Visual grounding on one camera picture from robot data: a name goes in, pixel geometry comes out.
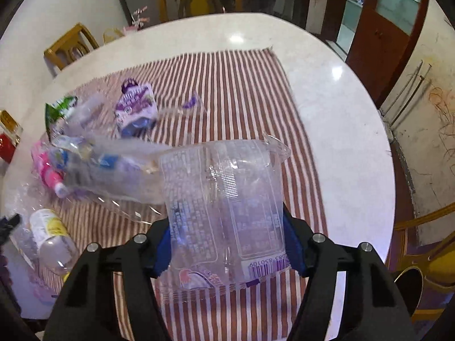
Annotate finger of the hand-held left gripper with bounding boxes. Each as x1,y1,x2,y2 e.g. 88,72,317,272
0,213,21,246

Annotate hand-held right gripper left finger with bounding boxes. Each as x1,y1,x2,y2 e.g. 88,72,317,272
43,218,173,341

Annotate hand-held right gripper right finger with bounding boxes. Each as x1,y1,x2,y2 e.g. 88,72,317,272
282,204,419,341

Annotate clear printed plastic wrapper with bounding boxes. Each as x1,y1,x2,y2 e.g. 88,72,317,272
158,134,293,294

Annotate clear bottle with blue label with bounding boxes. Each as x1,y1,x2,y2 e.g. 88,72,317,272
50,134,169,208

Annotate clear bottle with yellow label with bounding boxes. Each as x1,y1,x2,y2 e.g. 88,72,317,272
28,208,81,275

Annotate pink plastic bottle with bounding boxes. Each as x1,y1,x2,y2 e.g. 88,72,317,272
31,141,69,199

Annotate green snack packet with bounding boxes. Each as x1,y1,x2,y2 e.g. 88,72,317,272
44,95,79,140

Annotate purple snack packet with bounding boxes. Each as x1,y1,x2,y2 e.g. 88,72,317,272
114,79,158,138

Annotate clear wrapper with purple corner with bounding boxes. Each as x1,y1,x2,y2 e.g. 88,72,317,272
156,90,209,118

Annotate red white striped cloth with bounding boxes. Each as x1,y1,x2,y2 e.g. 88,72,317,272
34,45,329,341

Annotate thin metal rods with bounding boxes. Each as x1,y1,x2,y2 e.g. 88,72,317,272
386,60,433,130

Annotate brown wooden door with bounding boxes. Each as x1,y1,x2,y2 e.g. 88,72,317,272
346,0,431,108

